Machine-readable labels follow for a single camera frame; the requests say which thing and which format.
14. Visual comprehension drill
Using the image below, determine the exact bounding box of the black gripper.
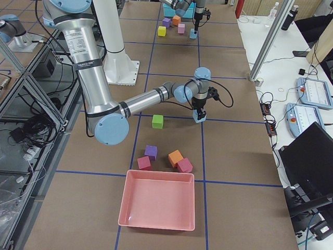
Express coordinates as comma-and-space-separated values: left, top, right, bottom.
194, 12, 203, 34
191, 97, 207, 119

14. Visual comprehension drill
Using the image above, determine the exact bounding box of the light blue block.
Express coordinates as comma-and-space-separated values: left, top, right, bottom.
189, 29, 198, 40
193, 110, 207, 123

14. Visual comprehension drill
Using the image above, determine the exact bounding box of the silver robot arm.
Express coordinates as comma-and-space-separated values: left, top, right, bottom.
160, 0, 211, 35
43, 1, 211, 145

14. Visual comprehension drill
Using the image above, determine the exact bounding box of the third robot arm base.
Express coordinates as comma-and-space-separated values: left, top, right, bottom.
1, 14, 36, 53

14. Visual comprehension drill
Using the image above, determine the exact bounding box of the lilac foam block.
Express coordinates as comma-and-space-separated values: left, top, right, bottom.
177, 23, 185, 34

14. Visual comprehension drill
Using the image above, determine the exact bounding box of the orange foam block left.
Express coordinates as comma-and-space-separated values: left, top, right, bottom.
172, 15, 181, 26

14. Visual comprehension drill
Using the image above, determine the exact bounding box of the orange foam block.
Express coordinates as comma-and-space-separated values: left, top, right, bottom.
168, 150, 184, 168
172, 15, 181, 26

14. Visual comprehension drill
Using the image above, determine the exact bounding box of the purple foam block left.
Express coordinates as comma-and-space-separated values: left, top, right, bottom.
162, 17, 171, 28

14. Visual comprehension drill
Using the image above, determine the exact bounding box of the purple foam block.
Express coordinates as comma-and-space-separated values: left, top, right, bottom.
162, 17, 171, 28
145, 145, 158, 161

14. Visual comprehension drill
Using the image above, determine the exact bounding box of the cyan plastic bin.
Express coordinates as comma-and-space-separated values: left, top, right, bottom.
161, 0, 195, 18

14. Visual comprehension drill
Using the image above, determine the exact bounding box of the yellow foam block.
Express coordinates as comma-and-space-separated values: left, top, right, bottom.
158, 26, 167, 37

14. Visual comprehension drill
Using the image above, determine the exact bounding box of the green foam block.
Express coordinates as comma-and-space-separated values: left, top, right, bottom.
151, 115, 164, 129

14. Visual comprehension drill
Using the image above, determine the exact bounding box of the orange foam block right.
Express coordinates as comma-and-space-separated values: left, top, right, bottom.
168, 150, 184, 168

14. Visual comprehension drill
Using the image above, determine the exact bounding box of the magenta foam block front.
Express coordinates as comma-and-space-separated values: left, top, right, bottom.
177, 158, 193, 173

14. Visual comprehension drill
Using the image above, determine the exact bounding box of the magenta foam block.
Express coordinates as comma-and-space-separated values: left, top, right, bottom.
137, 156, 152, 171
177, 158, 193, 173

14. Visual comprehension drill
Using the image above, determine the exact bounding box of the purple foam block right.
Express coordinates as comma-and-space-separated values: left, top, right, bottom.
145, 145, 158, 161

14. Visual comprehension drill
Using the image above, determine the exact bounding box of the black power strip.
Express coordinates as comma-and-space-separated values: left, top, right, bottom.
260, 103, 277, 137

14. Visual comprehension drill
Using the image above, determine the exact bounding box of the magenta foam block rear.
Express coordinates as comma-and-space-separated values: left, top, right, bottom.
137, 156, 152, 171

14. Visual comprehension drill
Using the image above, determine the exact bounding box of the clear sanitizer bottle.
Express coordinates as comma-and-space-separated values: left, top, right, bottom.
267, 2, 279, 20

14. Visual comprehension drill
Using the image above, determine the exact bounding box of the black water bottle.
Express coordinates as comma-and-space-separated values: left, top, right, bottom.
281, 5, 299, 31

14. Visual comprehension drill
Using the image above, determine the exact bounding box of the near teach pendant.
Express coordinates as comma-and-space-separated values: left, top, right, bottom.
286, 103, 325, 138

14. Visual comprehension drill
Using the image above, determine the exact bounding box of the teach pendant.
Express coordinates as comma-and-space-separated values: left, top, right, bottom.
296, 77, 332, 110
286, 103, 325, 138

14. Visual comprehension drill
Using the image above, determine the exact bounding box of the pink plastic tray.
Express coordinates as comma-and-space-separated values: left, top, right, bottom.
118, 170, 195, 231

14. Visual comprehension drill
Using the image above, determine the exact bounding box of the black phone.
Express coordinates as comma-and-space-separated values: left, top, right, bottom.
292, 51, 309, 57

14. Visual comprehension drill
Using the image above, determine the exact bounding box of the small black adapter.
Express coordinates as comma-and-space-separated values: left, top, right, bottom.
299, 69, 305, 76

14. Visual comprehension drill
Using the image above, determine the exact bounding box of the far teach pendant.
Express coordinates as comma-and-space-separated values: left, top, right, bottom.
296, 77, 332, 110

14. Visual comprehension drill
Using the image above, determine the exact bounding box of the black laptop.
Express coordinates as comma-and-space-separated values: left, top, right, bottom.
278, 122, 332, 194

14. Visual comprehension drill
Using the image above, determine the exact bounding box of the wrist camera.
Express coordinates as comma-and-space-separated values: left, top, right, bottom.
203, 8, 211, 19
207, 87, 220, 101

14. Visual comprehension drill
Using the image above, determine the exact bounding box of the aluminium frame post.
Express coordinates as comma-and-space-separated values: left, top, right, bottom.
249, 0, 294, 82

